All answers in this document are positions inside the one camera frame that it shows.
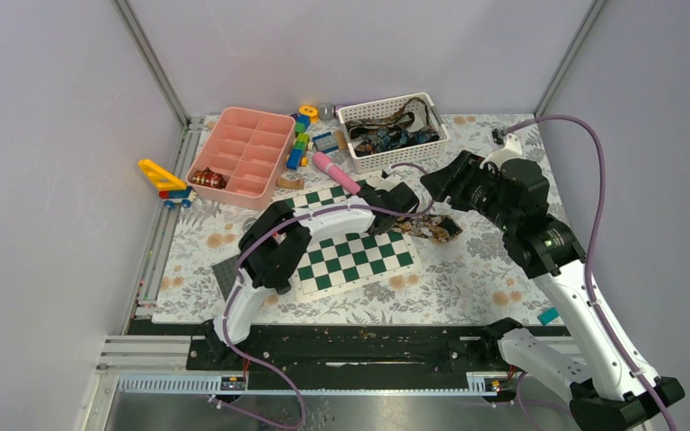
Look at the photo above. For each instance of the wooden arch block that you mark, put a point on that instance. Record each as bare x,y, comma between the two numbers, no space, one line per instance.
291,180

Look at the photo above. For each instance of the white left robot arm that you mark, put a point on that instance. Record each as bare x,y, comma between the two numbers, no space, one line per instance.
272,248

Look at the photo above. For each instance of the yellow toy crane car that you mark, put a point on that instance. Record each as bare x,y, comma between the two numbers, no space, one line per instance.
173,191

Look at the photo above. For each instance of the brown floral patterned tie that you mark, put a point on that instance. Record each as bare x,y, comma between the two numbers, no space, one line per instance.
437,228

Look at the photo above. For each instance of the purple glitter microphone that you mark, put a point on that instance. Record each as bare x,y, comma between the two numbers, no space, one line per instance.
326,111

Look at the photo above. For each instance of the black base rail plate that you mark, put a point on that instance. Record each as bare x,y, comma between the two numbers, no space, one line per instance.
352,357

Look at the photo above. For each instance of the grey lego baseplate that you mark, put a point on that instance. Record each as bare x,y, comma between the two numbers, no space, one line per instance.
225,274

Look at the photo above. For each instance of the wooden rectangular block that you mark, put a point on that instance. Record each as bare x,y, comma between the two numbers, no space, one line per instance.
342,143

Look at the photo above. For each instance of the pink divided organizer tray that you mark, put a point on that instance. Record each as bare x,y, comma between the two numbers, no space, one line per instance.
250,148

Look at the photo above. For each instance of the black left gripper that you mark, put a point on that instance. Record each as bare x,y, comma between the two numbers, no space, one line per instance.
367,188

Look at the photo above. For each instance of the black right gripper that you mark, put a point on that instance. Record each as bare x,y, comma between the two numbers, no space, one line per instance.
455,178

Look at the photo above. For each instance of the green white chessboard mat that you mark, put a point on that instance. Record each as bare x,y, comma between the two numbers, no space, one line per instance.
343,263

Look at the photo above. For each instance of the rolled red patterned tie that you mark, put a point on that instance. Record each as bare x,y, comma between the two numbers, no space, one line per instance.
209,178

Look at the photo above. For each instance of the colourful lego block vehicle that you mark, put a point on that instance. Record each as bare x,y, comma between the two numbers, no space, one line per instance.
297,158

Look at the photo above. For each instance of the blue grey lego brick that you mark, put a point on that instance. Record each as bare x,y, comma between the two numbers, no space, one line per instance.
326,143

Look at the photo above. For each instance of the white perforated plastic basket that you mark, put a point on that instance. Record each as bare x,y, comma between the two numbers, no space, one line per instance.
412,111

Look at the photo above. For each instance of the blue patterned tie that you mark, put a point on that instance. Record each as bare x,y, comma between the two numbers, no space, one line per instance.
389,139

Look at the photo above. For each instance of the small teal block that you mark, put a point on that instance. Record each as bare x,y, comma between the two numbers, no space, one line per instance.
548,316

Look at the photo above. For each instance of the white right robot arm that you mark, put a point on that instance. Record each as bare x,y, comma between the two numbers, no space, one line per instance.
614,387

